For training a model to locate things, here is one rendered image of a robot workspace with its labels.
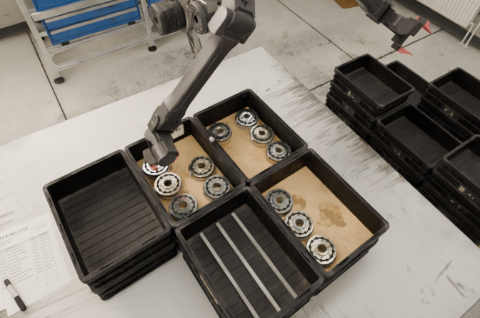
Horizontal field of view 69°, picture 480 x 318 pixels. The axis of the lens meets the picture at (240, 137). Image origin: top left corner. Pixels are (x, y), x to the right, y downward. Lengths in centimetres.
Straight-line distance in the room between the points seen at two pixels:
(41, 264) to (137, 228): 39
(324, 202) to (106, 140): 102
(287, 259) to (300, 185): 30
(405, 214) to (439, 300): 33
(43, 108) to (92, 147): 140
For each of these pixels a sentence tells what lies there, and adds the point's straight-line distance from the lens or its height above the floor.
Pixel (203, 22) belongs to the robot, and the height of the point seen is 115.
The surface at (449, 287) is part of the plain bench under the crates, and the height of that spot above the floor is 70.
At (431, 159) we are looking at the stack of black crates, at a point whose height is 38.
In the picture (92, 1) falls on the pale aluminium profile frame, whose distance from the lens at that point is 297.
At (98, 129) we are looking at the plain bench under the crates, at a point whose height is 70.
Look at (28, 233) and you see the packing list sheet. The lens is 161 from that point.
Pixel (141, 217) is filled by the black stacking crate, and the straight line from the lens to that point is 134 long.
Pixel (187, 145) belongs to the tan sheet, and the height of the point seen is 83.
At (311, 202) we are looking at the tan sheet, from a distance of 136.
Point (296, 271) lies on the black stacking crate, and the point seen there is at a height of 83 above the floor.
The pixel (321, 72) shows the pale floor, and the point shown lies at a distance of 318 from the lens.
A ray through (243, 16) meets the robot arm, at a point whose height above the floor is 152.
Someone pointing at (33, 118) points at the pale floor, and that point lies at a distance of 305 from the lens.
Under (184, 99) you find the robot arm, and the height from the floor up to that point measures 129.
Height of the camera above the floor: 200
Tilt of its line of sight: 51 degrees down
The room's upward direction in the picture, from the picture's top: 2 degrees clockwise
